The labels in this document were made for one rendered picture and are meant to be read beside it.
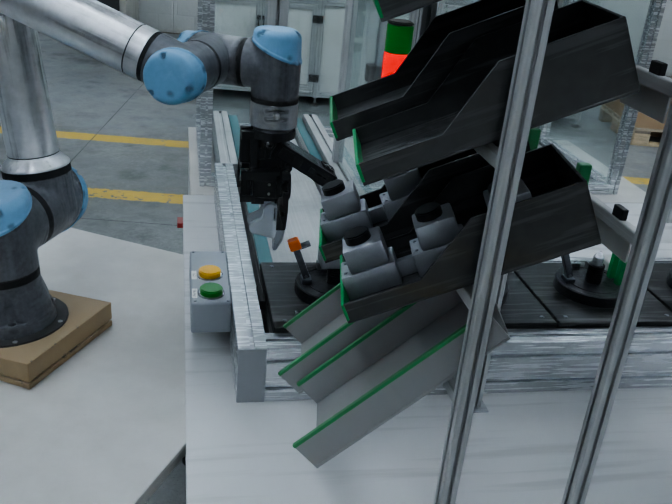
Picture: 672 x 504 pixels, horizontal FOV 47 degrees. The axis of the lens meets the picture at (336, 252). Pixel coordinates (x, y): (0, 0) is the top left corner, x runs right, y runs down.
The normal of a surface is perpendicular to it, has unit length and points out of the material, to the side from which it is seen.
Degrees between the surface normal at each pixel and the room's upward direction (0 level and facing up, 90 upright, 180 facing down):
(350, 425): 90
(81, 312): 3
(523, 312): 0
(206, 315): 90
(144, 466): 0
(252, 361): 90
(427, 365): 90
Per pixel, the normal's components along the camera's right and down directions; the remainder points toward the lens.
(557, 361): 0.18, 0.43
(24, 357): 0.04, -0.91
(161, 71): -0.22, 0.39
